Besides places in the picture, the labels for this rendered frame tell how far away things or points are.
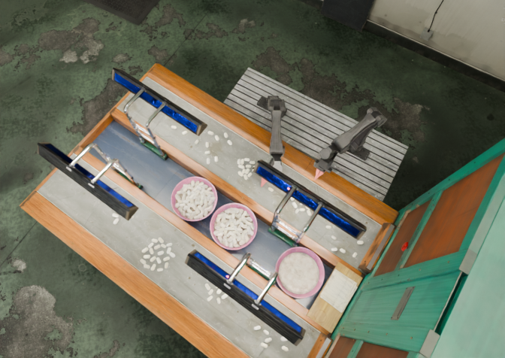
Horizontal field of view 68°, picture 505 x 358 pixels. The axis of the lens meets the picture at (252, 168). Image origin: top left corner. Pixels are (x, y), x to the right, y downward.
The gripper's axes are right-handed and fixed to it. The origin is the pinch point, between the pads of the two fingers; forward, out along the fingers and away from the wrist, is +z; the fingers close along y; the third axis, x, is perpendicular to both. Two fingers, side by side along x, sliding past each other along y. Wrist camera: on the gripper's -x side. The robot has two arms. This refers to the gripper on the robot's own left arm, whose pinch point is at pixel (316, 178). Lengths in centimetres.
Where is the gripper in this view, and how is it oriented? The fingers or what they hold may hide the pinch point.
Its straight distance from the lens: 214.0
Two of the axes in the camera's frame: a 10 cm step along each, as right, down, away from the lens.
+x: 3.6, -2.2, 9.1
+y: 8.2, 5.3, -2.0
